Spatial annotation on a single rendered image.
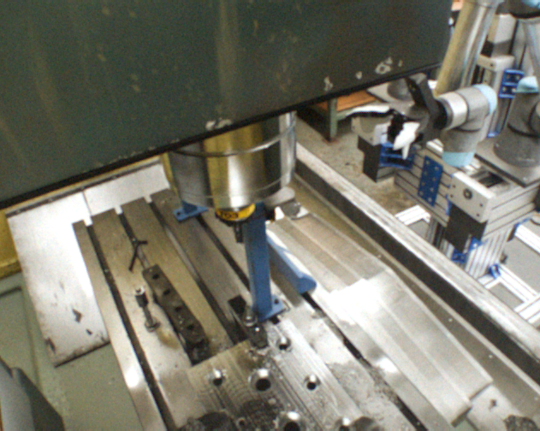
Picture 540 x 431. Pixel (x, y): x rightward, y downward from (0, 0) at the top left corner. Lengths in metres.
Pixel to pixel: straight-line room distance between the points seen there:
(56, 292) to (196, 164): 1.12
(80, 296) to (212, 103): 1.20
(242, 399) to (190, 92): 0.60
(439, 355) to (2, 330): 1.38
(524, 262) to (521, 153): 1.06
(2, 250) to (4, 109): 1.47
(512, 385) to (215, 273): 0.83
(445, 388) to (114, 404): 0.87
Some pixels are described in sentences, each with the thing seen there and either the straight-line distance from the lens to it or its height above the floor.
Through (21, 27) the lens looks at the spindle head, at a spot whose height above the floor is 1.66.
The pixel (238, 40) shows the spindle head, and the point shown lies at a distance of 0.33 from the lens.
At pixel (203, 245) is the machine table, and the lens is 1.20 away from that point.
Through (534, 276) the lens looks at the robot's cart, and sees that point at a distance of 2.29.
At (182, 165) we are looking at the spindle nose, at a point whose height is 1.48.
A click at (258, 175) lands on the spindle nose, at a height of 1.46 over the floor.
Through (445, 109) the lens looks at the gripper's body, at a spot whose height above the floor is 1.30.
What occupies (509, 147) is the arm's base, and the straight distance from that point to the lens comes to 1.35.
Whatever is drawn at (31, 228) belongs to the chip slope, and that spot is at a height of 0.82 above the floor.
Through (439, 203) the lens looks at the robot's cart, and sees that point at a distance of 1.61.
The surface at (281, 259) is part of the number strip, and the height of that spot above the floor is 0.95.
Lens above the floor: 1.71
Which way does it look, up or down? 40 degrees down
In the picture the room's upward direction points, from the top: 4 degrees counter-clockwise
